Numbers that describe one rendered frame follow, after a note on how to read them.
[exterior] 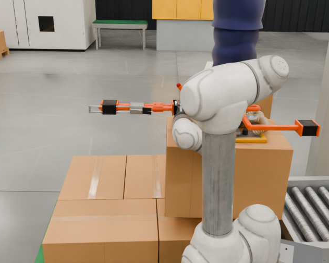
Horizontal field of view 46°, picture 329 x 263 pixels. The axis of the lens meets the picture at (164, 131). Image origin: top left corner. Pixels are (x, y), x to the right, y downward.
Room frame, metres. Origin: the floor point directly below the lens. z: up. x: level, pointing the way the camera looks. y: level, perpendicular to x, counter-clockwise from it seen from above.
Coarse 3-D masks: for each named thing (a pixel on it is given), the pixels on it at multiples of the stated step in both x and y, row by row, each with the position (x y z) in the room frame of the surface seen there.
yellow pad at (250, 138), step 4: (244, 132) 1.75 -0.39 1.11; (248, 132) 1.79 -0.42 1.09; (236, 136) 1.74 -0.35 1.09; (240, 136) 1.74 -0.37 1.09; (244, 136) 1.74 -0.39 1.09; (248, 136) 1.74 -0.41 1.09; (252, 136) 1.74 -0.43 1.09; (256, 136) 1.74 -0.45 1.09; (260, 136) 1.74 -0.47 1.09; (264, 136) 1.76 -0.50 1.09; (236, 140) 1.71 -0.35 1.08; (240, 140) 1.71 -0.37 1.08; (244, 140) 1.71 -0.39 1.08; (248, 140) 1.72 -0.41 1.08; (252, 140) 1.72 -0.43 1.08; (256, 140) 1.72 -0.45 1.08; (260, 140) 1.72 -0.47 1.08; (264, 140) 1.72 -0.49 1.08
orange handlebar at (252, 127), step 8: (120, 104) 1.84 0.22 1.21; (128, 104) 1.85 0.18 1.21; (144, 104) 1.85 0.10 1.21; (152, 104) 1.85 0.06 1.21; (160, 104) 1.84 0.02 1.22; (168, 104) 1.86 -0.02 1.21; (248, 120) 1.66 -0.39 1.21; (248, 128) 1.60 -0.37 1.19; (256, 128) 1.59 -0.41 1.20; (264, 128) 1.59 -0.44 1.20; (272, 128) 1.59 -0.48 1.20; (280, 128) 1.59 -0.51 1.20; (288, 128) 1.60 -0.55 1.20; (296, 128) 1.60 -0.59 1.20
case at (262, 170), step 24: (168, 120) 1.99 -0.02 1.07; (168, 144) 1.68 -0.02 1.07; (240, 144) 1.70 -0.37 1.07; (264, 144) 1.71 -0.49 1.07; (288, 144) 1.71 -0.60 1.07; (168, 168) 1.65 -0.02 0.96; (192, 168) 1.65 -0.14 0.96; (240, 168) 1.65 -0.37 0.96; (264, 168) 1.65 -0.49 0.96; (288, 168) 1.65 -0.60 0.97; (168, 192) 1.65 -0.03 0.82; (192, 192) 1.65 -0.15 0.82; (240, 192) 1.65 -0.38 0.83; (264, 192) 1.65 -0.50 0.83; (168, 216) 1.65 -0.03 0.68; (192, 216) 1.65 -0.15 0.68
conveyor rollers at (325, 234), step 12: (300, 192) 2.12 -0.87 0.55; (312, 192) 2.11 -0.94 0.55; (324, 192) 2.12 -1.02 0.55; (288, 204) 1.99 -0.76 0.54; (300, 204) 2.01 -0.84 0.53; (300, 216) 1.85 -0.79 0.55; (312, 216) 1.86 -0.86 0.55; (324, 216) 1.88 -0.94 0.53; (300, 228) 1.77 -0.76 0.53; (324, 228) 1.75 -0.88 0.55; (300, 240) 1.65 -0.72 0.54; (312, 240) 1.65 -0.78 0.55; (324, 240) 1.67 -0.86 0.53
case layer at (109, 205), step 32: (96, 160) 2.51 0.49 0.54; (128, 160) 2.52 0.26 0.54; (160, 160) 2.53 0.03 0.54; (64, 192) 2.08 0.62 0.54; (96, 192) 2.09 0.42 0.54; (128, 192) 2.09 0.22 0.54; (160, 192) 2.10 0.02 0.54; (64, 224) 1.75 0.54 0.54; (96, 224) 1.76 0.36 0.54; (128, 224) 1.76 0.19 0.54; (160, 224) 1.76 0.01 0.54; (192, 224) 1.77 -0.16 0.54; (64, 256) 1.60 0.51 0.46; (96, 256) 1.61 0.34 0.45; (128, 256) 1.62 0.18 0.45; (160, 256) 1.63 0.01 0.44
